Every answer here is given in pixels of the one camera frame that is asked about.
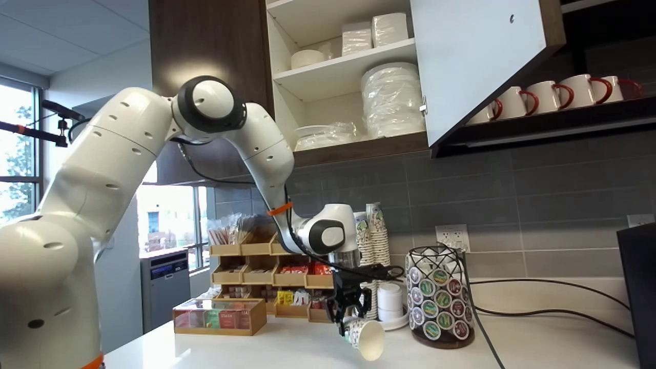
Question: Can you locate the white open cabinet door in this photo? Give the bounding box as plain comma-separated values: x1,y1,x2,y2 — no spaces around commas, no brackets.
407,0,567,150

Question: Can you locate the white mug red handle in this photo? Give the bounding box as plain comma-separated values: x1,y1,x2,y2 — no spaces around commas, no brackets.
522,77,574,117
492,84,528,123
556,72,613,111
591,74,643,104
469,99,499,125

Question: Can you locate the white wall outlet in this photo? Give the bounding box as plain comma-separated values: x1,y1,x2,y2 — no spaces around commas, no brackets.
435,224,471,253

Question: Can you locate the black power cable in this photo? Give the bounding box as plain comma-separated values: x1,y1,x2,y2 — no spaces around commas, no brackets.
469,305,638,339
464,298,509,369
468,274,634,314

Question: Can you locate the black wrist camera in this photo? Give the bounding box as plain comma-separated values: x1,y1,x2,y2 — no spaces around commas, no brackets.
331,264,406,283

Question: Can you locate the wrapped white plate stack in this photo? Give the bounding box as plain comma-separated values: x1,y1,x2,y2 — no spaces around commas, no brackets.
358,59,427,139

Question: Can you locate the grey wall outlet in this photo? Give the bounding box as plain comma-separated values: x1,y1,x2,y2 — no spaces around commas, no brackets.
626,210,656,229

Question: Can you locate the white cup lid stack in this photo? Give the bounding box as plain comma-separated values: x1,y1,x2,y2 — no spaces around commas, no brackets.
375,280,406,323

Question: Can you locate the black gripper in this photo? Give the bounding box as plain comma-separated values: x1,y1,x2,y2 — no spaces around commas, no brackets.
330,276,371,336

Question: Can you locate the dark wood wall cabinet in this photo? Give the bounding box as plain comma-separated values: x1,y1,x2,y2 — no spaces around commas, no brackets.
148,0,430,186

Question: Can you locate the wooden tiered tea organizer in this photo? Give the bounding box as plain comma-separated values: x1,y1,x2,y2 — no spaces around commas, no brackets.
207,220,353,325

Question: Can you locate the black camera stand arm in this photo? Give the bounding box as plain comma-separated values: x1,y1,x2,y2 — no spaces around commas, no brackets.
0,99,87,150

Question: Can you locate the wooden tea box clear lid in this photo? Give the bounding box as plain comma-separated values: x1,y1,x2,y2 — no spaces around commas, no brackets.
170,293,269,336

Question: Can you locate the dark open wall shelf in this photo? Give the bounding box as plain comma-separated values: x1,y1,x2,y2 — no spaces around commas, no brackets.
430,0,656,159

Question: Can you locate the black coffee machine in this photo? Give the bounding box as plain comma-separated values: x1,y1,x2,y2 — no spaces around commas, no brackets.
615,221,656,369

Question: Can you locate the wire coffee pod carousel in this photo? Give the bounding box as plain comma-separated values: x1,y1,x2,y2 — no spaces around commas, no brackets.
404,244,477,350

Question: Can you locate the white napkin pack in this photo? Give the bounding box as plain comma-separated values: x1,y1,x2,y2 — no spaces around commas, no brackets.
371,9,409,49
337,18,375,58

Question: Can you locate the white bowl stack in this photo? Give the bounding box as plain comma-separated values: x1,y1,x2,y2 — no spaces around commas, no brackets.
288,44,335,70

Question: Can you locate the printed paper coffee cup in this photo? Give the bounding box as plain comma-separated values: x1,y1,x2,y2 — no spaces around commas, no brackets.
343,314,387,363

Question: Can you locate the stainless steel dishwasher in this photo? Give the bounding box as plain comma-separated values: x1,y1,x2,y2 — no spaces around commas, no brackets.
140,250,192,333

